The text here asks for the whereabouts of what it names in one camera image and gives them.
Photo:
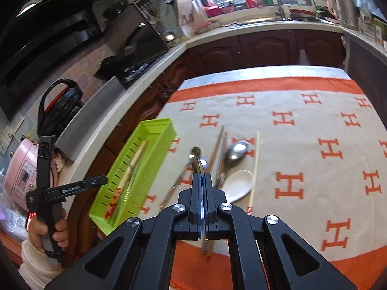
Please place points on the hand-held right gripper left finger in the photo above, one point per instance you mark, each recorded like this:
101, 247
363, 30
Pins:
198, 187

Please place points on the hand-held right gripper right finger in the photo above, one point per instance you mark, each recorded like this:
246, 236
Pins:
208, 193

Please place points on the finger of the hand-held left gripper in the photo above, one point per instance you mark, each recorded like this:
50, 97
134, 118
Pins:
84, 184

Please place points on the white ceramic spoon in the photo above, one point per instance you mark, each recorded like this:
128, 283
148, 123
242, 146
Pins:
238, 184

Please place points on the light chopstick red striped end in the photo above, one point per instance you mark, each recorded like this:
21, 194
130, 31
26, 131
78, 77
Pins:
255, 163
137, 157
112, 208

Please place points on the metal chopstick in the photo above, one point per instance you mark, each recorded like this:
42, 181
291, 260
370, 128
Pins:
223, 151

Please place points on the brown wooden chopstick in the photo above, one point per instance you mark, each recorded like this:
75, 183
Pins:
217, 145

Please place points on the large metal spoon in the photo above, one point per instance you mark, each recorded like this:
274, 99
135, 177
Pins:
238, 151

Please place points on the green plastic utensil tray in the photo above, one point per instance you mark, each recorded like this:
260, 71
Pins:
152, 151

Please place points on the person's left forearm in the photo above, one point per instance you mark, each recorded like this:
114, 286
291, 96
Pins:
33, 265

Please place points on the person's left hand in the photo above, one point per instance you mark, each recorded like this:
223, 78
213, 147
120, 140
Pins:
62, 228

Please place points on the crumpled plastic bag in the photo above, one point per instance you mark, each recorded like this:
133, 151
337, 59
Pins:
57, 161

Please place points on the pink rice cooker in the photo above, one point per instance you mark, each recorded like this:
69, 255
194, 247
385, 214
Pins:
21, 169

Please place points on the white kitchen countertop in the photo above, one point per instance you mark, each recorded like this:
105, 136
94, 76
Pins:
99, 127

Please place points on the stainless steel counter panel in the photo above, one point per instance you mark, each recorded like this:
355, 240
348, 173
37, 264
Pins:
87, 120

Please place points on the black red pressure cooker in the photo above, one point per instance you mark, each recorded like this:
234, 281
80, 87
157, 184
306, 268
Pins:
63, 102

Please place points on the orange letter print blanket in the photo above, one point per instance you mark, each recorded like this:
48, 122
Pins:
302, 145

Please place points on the black gas stove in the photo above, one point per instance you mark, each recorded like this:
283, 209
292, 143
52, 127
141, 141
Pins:
133, 72

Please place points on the black range hood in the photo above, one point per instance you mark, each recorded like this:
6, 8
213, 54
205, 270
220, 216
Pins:
45, 36

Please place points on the brown wooden kitchen cabinets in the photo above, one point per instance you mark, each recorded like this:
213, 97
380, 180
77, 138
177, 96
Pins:
257, 48

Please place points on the pink lidded container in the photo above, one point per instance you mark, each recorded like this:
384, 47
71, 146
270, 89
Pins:
207, 26

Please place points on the hanging plastic bag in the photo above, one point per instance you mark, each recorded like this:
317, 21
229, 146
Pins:
304, 56

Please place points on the steel sink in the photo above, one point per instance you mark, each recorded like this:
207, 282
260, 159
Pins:
251, 23

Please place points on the light cutting board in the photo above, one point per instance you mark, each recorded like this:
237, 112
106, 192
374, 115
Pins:
189, 12

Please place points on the pink basin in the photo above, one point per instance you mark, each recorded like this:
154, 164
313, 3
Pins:
213, 10

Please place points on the steel faucet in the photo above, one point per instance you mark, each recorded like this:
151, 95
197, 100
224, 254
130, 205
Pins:
279, 4

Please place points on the red pan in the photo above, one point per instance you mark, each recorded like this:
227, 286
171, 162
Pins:
302, 13

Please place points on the stainless steel appliance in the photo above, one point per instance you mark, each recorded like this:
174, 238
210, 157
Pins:
369, 66

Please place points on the pink cup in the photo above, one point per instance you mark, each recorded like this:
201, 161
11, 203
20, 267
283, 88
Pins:
331, 9

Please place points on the clear plastic container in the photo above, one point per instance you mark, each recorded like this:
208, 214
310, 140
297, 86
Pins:
365, 21

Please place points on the white wall socket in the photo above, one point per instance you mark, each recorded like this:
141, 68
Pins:
16, 123

